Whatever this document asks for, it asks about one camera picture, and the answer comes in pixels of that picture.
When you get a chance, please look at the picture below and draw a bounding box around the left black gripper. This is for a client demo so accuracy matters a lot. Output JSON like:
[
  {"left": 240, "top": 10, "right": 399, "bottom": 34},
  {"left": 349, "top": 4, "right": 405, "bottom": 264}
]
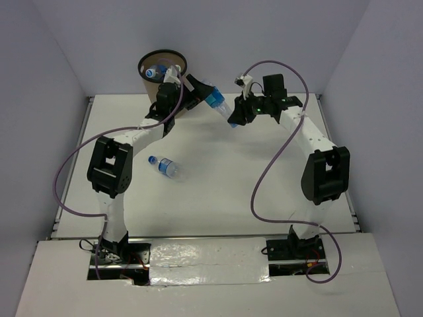
[{"left": 170, "top": 74, "right": 214, "bottom": 116}]

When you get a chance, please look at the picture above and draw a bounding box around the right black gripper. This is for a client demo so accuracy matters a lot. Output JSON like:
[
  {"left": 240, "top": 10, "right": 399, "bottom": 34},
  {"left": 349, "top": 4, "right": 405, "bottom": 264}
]
[{"left": 227, "top": 88, "right": 271, "bottom": 126}]

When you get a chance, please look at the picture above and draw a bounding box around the blue label bottle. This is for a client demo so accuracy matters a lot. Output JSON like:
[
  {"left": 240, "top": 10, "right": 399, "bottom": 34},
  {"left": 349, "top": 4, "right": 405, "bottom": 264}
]
[
  {"left": 201, "top": 79, "right": 233, "bottom": 121},
  {"left": 148, "top": 155, "right": 184, "bottom": 182},
  {"left": 145, "top": 64, "right": 167, "bottom": 80}
]

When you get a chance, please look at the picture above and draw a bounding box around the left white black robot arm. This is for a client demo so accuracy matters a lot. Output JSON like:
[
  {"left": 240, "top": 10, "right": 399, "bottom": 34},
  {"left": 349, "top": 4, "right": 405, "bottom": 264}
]
[{"left": 87, "top": 75, "right": 214, "bottom": 263}]

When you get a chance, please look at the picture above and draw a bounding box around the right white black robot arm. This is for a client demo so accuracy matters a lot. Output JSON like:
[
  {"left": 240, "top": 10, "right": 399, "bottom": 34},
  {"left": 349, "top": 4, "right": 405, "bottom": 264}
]
[{"left": 228, "top": 74, "right": 350, "bottom": 260}]

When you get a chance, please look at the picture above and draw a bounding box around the brown cardboard cylinder bin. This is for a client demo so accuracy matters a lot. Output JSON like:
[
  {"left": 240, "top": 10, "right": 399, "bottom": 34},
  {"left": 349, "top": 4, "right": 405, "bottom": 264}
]
[{"left": 137, "top": 49, "right": 187, "bottom": 122}]

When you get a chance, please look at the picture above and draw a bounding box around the blue label bottle front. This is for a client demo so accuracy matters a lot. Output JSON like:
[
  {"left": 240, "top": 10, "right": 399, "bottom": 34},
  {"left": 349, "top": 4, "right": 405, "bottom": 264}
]
[{"left": 148, "top": 155, "right": 184, "bottom": 182}]

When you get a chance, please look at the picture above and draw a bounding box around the silver foil tape sheet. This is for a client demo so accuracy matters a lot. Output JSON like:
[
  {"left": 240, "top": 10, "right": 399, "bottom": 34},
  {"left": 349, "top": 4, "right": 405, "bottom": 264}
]
[{"left": 149, "top": 237, "right": 270, "bottom": 287}]

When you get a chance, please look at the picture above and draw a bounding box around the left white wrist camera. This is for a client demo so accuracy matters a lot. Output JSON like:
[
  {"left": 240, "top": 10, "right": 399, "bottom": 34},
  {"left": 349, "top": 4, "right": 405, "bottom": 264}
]
[{"left": 163, "top": 65, "right": 180, "bottom": 85}]

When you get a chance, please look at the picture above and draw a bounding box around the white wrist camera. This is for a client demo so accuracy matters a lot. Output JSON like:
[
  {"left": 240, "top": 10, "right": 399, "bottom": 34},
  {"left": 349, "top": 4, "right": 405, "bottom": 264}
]
[
  {"left": 235, "top": 75, "right": 253, "bottom": 100},
  {"left": 163, "top": 65, "right": 180, "bottom": 85}
]

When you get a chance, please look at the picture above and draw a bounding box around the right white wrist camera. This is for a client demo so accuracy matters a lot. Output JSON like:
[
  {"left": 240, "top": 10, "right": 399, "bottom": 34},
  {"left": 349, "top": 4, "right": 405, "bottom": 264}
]
[{"left": 235, "top": 75, "right": 253, "bottom": 100}]

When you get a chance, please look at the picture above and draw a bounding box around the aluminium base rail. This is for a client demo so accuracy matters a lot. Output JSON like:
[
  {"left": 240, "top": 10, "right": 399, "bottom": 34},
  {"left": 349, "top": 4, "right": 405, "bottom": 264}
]
[{"left": 129, "top": 233, "right": 288, "bottom": 240}]

